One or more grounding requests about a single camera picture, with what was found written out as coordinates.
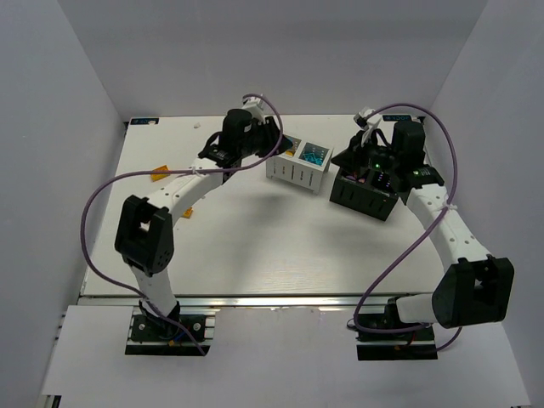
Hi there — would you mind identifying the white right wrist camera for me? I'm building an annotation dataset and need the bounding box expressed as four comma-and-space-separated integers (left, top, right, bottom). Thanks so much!
354, 106, 382, 145

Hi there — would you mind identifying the orange rectangular lego brick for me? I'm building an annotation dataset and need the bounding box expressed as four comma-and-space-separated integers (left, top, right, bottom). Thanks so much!
150, 165, 170, 182

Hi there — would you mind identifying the aluminium front rail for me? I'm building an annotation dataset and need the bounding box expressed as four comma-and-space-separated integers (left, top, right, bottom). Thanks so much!
78, 292, 405, 310

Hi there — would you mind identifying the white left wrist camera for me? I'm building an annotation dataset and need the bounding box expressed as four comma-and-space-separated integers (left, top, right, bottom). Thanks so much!
242, 96, 264, 122

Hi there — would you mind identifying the black two-compartment container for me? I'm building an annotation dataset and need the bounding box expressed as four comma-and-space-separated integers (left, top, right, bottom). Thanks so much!
329, 169, 399, 221

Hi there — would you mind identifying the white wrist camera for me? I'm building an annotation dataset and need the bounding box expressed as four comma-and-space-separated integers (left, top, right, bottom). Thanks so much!
242, 96, 264, 122
354, 106, 382, 145

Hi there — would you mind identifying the blue right corner sticker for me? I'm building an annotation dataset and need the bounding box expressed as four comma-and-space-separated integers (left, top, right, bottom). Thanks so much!
382, 114, 412, 122

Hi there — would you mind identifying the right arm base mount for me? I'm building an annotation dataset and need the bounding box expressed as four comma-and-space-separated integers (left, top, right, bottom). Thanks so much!
346, 319, 438, 361

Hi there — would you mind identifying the white two-compartment container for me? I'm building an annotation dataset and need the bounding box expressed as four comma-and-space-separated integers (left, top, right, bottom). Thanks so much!
265, 135, 334, 194

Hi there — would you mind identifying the blue corner sticker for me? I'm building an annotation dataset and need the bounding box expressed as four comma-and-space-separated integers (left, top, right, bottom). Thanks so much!
382, 114, 412, 122
129, 117, 159, 126

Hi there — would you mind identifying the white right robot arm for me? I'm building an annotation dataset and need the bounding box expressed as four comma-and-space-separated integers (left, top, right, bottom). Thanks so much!
332, 121, 514, 333

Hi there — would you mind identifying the cyan rounded lego brick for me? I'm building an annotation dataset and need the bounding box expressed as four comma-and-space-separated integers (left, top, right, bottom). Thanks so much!
301, 145, 328, 166

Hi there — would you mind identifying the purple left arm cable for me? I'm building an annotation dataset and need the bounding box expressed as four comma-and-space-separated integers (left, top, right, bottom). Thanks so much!
80, 92, 286, 356

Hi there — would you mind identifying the blue left corner sticker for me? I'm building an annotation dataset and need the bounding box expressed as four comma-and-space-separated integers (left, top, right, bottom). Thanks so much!
129, 117, 159, 126

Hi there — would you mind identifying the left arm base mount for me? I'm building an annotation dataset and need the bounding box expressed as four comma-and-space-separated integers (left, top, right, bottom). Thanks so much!
125, 310, 214, 356

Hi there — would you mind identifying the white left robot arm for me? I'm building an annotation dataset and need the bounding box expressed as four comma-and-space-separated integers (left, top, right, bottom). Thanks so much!
114, 109, 292, 317

